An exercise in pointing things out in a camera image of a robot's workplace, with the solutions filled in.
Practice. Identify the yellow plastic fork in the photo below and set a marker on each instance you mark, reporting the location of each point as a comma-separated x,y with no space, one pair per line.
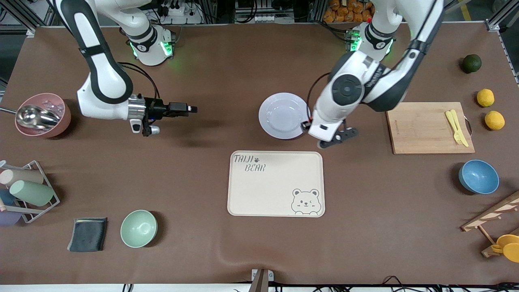
453,125

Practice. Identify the clear ice cubes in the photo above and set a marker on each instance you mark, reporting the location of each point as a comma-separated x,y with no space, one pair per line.
54,106

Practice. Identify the beige bear print tray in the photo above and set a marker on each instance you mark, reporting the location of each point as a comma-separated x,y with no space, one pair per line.
275,186

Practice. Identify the yellow cup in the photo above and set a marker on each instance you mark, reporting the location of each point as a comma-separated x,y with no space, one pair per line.
509,247

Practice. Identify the green bowl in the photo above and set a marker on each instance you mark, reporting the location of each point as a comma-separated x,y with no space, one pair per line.
138,229

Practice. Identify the yellow plastic knife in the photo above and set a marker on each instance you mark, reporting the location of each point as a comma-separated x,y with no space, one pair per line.
459,125

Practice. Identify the wooden cutting board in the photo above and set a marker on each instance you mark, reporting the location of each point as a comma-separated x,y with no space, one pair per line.
421,129

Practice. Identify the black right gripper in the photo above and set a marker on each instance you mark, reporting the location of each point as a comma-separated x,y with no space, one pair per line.
155,110

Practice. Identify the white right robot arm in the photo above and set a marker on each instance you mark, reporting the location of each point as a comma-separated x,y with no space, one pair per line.
101,73

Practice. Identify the blue cup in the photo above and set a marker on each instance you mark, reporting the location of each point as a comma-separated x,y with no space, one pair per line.
6,197

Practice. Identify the metal table edge bracket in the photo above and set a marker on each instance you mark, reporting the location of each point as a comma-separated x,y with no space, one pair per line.
261,280

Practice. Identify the dark green round fruit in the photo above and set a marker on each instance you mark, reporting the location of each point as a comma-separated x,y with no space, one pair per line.
472,63

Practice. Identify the wooden rack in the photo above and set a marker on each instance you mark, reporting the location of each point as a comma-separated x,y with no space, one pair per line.
492,213

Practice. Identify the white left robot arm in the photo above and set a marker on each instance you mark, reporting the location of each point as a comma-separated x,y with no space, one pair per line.
377,81

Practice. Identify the green cup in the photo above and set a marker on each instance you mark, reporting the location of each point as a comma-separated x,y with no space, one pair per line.
32,192

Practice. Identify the pink bowl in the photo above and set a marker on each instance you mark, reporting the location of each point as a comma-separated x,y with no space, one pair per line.
61,121

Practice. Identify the blue bowl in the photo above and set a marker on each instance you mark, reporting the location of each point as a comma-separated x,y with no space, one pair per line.
478,177

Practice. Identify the white power strip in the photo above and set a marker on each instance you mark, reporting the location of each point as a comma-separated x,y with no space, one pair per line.
184,16

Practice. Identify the grey folded cloth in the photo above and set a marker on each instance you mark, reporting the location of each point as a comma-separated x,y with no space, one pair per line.
87,234

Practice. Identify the white round plate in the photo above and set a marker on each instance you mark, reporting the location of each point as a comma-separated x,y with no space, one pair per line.
279,115

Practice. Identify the metal scoop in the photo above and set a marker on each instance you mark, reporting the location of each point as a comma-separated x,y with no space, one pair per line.
34,115

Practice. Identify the purple cup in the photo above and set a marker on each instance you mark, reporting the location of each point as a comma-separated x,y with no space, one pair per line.
8,218

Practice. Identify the yellow lemon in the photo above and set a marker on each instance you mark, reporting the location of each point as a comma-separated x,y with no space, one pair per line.
485,97
494,120

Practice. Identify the beige cup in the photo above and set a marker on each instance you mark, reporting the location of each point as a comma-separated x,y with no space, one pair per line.
22,176

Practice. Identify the bag of oranges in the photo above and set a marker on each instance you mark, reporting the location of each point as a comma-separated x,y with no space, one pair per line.
344,12

